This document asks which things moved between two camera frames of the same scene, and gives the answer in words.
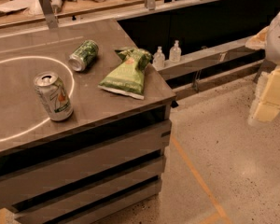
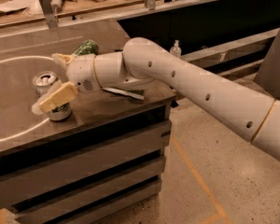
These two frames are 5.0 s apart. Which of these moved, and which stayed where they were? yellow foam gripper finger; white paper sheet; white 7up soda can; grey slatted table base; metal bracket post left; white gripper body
Moved: yellow foam gripper finger; white gripper body
Stayed: white 7up soda can; metal bracket post left; white paper sheet; grey slatted table base
